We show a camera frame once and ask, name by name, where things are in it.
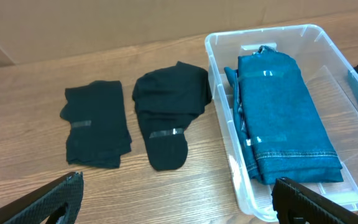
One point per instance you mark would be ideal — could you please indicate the clear plastic storage bin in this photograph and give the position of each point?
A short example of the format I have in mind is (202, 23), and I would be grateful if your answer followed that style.
(324, 70)

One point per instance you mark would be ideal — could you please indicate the black folded sock left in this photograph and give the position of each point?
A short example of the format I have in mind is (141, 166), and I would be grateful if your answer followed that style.
(98, 130)

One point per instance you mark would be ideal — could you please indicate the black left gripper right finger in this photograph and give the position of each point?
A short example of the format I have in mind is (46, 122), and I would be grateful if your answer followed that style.
(297, 204)

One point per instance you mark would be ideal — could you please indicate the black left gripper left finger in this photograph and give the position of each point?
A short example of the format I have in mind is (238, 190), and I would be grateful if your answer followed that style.
(56, 202)

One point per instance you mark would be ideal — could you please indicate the blue jeans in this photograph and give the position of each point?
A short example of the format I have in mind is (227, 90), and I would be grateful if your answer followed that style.
(276, 121)

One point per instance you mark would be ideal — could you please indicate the black folded sock right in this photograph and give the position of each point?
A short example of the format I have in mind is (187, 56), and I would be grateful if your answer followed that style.
(166, 101)

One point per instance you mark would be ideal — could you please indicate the black folded sock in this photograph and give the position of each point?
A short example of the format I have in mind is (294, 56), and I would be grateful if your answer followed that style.
(98, 130)
(166, 101)

